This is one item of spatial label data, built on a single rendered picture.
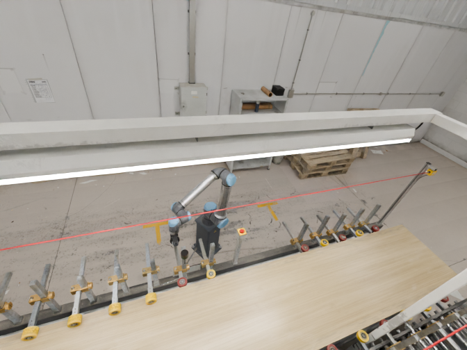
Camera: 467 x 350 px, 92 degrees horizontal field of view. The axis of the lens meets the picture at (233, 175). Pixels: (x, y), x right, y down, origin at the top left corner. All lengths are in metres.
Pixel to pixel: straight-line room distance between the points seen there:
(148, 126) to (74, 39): 3.10
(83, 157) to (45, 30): 3.12
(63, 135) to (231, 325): 1.69
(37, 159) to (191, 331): 1.55
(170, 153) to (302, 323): 1.74
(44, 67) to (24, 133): 3.18
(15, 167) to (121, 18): 3.02
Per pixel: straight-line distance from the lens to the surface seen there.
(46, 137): 0.84
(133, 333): 2.05
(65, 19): 3.81
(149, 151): 0.83
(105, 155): 0.84
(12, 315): 2.50
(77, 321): 2.12
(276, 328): 2.10
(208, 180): 2.26
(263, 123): 0.90
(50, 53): 3.94
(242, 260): 2.50
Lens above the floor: 2.83
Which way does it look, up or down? 39 degrees down
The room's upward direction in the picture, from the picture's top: 9 degrees clockwise
